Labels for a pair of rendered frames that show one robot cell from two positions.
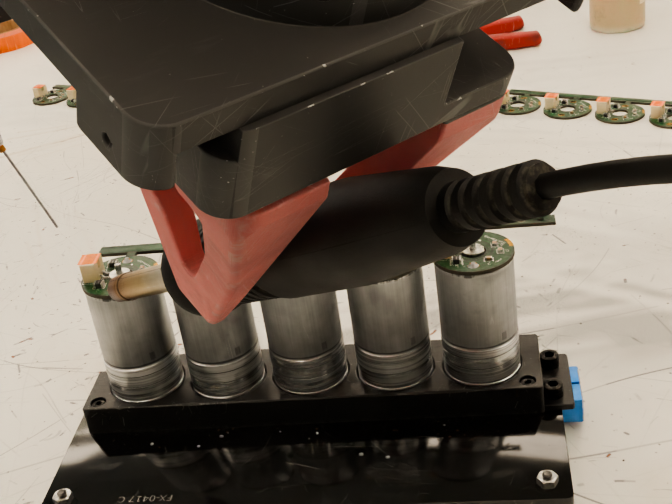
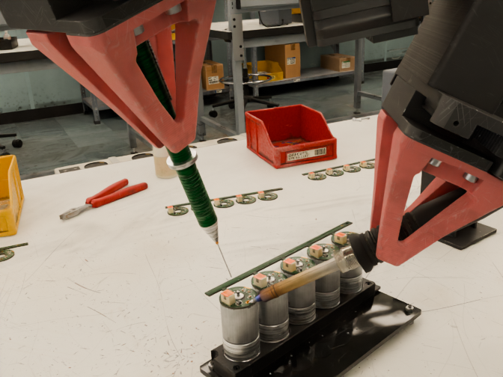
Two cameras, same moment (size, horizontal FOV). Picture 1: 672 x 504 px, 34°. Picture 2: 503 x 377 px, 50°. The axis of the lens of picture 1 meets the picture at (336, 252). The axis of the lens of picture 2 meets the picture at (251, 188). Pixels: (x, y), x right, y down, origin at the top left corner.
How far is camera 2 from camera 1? 32 cm
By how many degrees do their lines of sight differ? 47
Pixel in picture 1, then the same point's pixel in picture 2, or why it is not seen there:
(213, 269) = (434, 233)
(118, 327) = (251, 320)
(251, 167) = not seen: outside the picture
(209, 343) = (283, 312)
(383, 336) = (335, 282)
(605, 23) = (168, 173)
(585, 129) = (219, 212)
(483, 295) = not seen: hidden behind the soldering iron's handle
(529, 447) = (388, 304)
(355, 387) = (323, 311)
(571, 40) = (158, 183)
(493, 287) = not seen: hidden behind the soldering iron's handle
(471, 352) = (356, 277)
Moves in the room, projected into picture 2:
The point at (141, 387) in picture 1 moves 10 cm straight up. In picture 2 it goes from (256, 348) to (248, 208)
